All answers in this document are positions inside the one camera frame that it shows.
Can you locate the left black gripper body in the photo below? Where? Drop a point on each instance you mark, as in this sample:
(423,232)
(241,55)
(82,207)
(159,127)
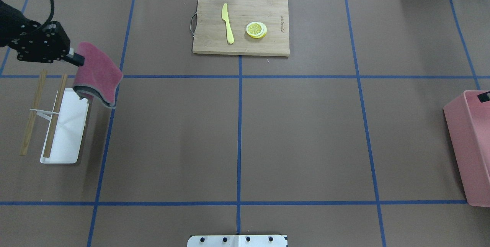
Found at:
(14,22)

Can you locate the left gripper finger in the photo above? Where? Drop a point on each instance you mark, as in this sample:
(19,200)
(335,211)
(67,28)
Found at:
(75,59)

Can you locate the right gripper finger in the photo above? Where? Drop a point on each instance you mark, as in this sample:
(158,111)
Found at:
(484,97)

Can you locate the pink cloth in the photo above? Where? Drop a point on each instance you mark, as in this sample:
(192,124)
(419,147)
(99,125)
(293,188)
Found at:
(99,77)

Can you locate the pink plastic bin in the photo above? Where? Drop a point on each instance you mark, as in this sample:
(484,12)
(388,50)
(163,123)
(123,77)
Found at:
(468,123)

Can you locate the wooden rack rod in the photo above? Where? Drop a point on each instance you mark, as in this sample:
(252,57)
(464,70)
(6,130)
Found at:
(32,113)
(55,117)

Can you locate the white rack tray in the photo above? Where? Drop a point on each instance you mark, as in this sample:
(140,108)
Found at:
(69,131)

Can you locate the wooden cutting board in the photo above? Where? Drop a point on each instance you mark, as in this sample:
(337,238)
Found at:
(210,32)

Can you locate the yellow plastic knife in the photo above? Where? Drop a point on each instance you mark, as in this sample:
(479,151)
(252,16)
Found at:
(225,18)

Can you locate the yellow lemon slice toy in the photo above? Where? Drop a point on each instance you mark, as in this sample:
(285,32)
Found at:
(256,30)

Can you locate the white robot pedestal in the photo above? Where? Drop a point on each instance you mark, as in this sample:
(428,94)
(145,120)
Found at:
(274,240)

